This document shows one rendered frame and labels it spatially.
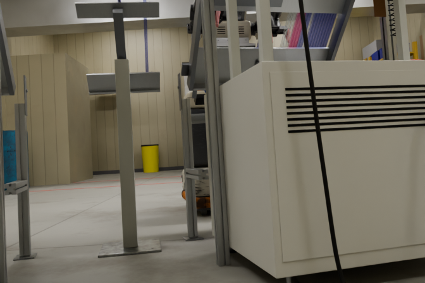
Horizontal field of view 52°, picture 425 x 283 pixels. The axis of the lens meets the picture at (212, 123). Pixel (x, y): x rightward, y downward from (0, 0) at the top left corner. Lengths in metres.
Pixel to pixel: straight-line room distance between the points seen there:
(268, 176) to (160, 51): 9.30
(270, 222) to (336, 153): 0.26
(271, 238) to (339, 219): 0.19
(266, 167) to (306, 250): 0.24
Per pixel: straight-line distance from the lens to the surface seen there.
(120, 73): 1.93
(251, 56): 2.07
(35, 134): 7.66
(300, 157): 1.18
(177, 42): 10.37
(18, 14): 7.57
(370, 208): 1.28
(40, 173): 7.63
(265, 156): 1.15
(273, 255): 1.18
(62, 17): 7.32
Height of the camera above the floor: 0.40
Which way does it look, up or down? 3 degrees up
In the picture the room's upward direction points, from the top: 3 degrees counter-clockwise
